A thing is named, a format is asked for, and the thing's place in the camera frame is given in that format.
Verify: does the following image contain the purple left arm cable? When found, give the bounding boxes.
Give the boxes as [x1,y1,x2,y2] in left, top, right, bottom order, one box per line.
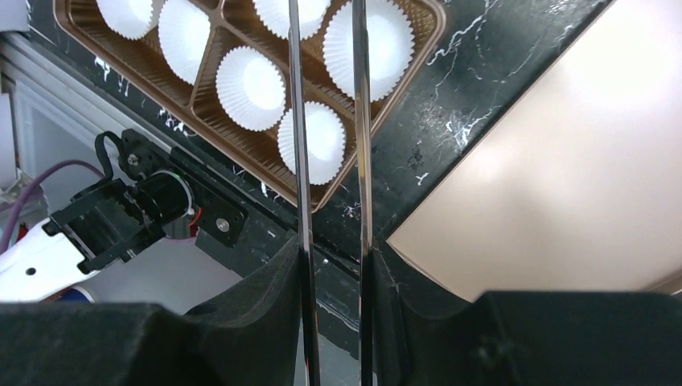
[0,159,108,254]

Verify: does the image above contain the brown chocolate box tray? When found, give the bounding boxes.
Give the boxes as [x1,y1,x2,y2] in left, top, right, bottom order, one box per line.
[53,1,447,212]

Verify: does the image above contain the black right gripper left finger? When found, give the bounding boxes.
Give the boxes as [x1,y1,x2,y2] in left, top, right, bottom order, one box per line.
[1,237,301,385]

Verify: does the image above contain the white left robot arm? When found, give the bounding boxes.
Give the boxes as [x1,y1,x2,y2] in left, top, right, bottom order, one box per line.
[1,129,248,303]

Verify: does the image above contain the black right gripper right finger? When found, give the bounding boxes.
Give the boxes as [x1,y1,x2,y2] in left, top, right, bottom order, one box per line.
[372,243,681,385]

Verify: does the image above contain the metal tweezers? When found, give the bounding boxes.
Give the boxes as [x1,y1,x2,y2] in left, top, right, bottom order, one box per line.
[288,1,373,385]

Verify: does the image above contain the white paper cup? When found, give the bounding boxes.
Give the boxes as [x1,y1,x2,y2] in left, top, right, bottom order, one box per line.
[323,1,415,102]
[253,0,331,40]
[158,0,211,84]
[216,46,286,132]
[277,101,346,185]
[96,0,165,40]

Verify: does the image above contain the rose gold box lid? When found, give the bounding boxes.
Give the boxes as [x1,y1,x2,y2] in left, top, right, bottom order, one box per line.
[388,1,681,301]

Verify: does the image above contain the aluminium frame rail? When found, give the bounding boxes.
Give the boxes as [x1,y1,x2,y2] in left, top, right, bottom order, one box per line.
[1,32,173,191]

